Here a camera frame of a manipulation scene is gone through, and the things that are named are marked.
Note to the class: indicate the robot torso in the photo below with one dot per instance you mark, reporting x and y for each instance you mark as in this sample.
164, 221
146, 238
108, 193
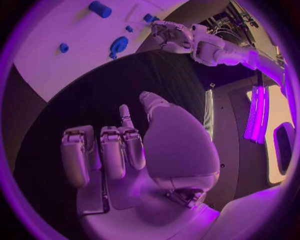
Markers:
229, 131

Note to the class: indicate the blue cylinder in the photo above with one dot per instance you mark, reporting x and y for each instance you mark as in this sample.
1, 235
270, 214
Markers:
100, 9

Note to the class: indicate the small blue peg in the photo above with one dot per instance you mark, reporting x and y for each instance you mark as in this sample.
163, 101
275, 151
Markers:
128, 28

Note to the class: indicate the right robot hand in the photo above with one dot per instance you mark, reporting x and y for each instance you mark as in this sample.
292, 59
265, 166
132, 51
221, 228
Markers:
178, 150

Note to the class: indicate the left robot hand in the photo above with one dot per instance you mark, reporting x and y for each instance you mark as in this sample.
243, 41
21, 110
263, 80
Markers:
173, 35

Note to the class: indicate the white task board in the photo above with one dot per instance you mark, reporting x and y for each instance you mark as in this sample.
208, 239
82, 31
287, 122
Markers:
70, 71

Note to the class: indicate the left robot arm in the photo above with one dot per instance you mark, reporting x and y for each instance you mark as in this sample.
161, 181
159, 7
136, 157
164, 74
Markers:
208, 48

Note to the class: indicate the blue gear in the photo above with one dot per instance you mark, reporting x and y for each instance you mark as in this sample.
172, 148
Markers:
119, 44

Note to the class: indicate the glowing light bar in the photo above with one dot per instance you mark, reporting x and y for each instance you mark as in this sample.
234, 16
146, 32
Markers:
256, 116

